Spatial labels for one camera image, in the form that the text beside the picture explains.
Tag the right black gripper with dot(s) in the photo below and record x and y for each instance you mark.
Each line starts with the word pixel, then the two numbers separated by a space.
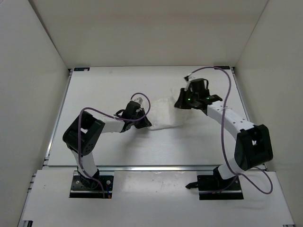
pixel 180 103

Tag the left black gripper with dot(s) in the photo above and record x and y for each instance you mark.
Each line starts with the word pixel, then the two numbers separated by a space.
pixel 145 123

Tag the white pleated skirt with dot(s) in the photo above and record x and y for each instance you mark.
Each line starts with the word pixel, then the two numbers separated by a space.
pixel 163 114

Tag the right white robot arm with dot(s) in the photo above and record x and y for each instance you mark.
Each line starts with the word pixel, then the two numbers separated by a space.
pixel 253 144

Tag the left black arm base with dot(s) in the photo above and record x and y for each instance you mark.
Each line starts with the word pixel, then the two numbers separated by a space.
pixel 87 188

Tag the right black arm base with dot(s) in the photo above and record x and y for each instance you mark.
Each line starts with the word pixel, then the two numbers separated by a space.
pixel 213 187

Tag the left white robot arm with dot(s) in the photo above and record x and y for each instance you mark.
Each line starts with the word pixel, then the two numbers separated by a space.
pixel 83 134

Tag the right blue corner label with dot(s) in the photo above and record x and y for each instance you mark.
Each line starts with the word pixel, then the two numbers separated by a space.
pixel 223 67

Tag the blue corner label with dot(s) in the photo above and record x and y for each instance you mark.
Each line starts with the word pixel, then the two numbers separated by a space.
pixel 223 67
pixel 81 69

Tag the left blue corner label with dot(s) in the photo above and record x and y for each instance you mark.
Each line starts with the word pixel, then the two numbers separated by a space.
pixel 81 69

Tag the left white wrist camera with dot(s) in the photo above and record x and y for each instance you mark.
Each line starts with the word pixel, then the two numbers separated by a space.
pixel 138 100

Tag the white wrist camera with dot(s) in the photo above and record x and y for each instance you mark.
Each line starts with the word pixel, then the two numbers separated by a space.
pixel 138 100
pixel 188 80

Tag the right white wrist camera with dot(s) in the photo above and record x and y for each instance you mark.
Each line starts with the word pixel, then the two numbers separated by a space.
pixel 188 80

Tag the aluminium front rail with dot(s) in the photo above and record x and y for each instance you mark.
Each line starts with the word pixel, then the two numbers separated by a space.
pixel 157 168

